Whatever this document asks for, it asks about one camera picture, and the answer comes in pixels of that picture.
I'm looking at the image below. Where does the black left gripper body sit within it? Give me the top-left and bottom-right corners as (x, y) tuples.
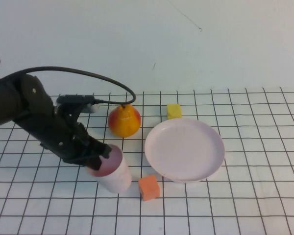
(16, 107), (109, 168)

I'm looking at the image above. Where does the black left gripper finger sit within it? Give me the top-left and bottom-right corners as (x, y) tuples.
(100, 143), (113, 159)
(86, 156), (103, 171)

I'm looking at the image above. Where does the pale pink plastic cup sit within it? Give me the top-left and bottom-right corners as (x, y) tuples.
(85, 144), (133, 194)

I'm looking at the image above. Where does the pale pink round plate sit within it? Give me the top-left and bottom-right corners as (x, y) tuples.
(144, 117), (226, 183)

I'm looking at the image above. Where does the yellow red toy pear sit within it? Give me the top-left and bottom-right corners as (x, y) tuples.
(107, 103), (142, 139)

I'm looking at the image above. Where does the orange foam cube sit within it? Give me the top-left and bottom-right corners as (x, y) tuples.
(138, 174), (161, 202)

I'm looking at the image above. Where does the yellow foam cube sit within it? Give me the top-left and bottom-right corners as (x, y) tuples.
(167, 103), (182, 120)

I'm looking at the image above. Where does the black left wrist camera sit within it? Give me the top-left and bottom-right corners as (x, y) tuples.
(56, 94), (100, 115)

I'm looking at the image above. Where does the long black camera cable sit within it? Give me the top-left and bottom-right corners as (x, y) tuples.
(11, 66), (137, 108)

